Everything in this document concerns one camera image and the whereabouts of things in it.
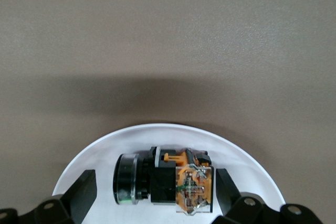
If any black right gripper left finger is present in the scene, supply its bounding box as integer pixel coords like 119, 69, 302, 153
0, 169, 98, 224

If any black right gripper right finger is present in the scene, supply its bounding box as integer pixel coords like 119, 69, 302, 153
214, 168, 336, 224

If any brown black small component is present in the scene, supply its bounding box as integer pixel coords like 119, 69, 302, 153
112, 145, 215, 217

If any pink round plate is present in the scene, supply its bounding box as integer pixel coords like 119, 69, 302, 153
51, 123, 287, 224

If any brown table cover mat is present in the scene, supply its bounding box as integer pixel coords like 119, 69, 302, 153
0, 0, 336, 224

